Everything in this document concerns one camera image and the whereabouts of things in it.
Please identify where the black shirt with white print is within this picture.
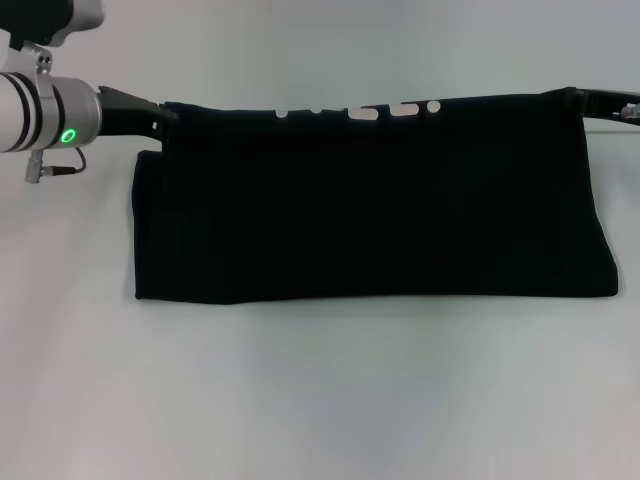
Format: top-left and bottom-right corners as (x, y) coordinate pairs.
(133, 86), (621, 306)

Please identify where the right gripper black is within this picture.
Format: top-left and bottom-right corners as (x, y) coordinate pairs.
(566, 86), (640, 122)

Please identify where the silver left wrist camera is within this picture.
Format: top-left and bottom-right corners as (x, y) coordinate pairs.
(0, 0), (107, 82)

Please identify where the left gripper grey cable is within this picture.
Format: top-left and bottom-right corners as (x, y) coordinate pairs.
(24, 146), (88, 184)

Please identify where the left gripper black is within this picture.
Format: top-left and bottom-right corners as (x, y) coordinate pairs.
(97, 85), (180, 151)

